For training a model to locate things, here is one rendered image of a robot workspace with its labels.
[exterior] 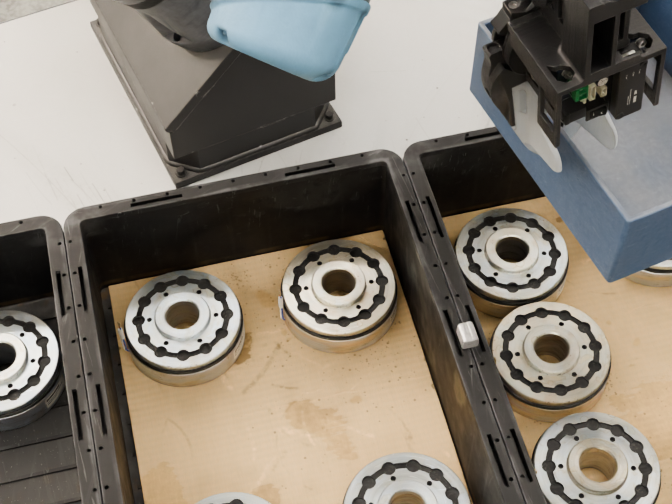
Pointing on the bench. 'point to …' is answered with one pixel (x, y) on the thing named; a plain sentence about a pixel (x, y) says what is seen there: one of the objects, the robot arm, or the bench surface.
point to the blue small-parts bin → (608, 169)
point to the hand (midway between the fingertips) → (546, 131)
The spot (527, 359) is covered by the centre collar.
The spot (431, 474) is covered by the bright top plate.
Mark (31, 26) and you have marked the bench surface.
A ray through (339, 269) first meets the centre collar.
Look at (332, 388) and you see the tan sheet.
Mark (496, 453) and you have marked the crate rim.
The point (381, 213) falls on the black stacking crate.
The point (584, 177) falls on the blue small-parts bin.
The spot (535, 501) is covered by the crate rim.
